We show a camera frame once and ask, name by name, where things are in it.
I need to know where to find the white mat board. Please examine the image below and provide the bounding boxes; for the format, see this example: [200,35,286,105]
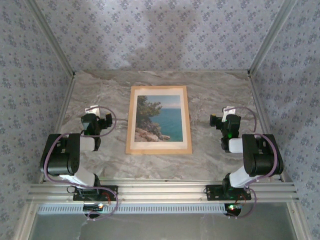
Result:
[129,87,190,151]

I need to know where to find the seaside photo print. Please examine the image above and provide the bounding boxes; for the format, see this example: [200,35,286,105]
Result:
[135,94,183,143]

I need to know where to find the light wooden picture frame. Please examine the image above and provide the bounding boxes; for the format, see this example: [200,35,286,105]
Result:
[124,85,193,156]

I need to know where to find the small controller board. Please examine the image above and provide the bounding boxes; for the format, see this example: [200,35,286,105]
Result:
[224,202,244,217]
[83,203,105,212]

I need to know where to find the grey metal panel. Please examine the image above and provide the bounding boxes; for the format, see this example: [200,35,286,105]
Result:
[28,212,298,240]

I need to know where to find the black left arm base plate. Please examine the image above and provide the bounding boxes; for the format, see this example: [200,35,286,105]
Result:
[72,184,119,202]

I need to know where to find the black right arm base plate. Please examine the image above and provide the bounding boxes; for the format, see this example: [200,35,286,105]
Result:
[205,184,252,202]

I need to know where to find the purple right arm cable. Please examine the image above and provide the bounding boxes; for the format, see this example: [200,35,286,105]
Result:
[224,106,280,220]

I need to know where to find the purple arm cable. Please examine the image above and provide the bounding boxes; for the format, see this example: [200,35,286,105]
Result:
[224,106,280,220]
[43,106,119,222]

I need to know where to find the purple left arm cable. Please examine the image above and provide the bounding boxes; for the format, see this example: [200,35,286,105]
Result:
[43,106,119,222]

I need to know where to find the aluminium mounting rail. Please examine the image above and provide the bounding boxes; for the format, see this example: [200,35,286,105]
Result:
[26,178,300,204]

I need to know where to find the aluminium corner post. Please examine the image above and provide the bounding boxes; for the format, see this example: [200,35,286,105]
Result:
[247,0,298,76]
[26,0,76,77]

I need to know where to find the grey slotted cable duct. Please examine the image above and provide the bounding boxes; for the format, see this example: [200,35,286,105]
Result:
[37,204,227,215]

